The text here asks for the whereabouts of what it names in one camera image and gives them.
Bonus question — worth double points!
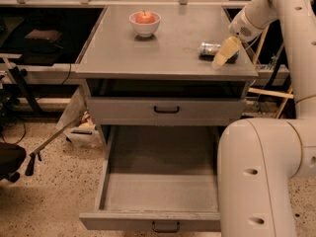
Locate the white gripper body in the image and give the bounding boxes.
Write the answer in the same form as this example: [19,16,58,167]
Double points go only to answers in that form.
[228,7,263,42]

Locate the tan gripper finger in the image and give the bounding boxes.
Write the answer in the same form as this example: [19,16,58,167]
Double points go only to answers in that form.
[211,36,241,69]

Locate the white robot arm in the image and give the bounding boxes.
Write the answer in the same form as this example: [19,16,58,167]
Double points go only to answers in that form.
[217,0,316,237]

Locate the grey drawer cabinet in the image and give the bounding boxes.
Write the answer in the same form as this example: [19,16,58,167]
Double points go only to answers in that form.
[76,4,257,139]

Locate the closed grey upper drawer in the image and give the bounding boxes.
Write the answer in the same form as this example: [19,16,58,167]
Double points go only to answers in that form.
[86,97,247,126]

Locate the open grey lower drawer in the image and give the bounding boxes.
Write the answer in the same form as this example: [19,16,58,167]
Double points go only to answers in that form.
[80,126,220,232]

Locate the white ceramic bowl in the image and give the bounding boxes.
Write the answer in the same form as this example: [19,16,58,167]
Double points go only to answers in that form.
[129,11,161,38]

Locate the red apple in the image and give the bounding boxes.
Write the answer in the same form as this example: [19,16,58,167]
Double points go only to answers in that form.
[135,11,155,24]

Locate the white plastic bag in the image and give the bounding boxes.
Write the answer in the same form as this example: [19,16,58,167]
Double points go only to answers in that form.
[56,87,102,148]

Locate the black box on shelf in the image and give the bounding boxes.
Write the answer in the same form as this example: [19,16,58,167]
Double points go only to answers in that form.
[22,30,62,66]

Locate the black office chair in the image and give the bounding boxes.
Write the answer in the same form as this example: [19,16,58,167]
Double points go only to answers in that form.
[0,142,26,183]

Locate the wooden easel frame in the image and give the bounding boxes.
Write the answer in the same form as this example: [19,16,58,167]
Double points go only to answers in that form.
[248,27,293,119]

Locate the black upper drawer handle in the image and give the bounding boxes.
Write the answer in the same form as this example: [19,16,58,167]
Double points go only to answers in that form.
[153,106,180,115]

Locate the black drawer handle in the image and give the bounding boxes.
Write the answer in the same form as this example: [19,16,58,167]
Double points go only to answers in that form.
[153,106,180,115]
[151,221,181,233]

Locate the black lower drawer handle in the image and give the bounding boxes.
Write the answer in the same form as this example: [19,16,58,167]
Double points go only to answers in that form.
[151,221,181,233]

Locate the grey pole with black handle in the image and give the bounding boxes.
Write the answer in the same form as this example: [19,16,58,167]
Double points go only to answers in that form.
[25,117,79,177]

